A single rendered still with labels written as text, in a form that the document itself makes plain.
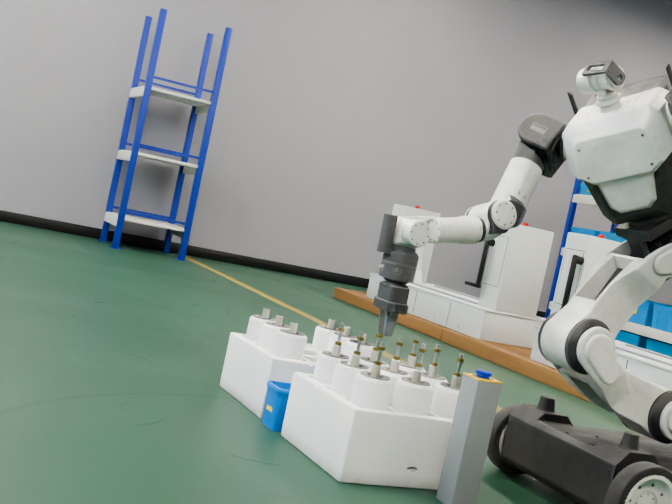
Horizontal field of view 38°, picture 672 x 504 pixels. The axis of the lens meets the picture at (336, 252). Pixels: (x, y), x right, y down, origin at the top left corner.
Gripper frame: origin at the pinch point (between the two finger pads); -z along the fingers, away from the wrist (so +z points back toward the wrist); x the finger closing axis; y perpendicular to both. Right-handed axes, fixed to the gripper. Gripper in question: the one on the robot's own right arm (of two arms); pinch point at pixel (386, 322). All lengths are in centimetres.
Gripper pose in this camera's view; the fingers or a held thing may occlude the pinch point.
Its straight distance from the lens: 240.0
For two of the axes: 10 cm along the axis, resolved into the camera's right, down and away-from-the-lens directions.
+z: 2.1, -9.8, -0.4
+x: -3.4, -1.1, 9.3
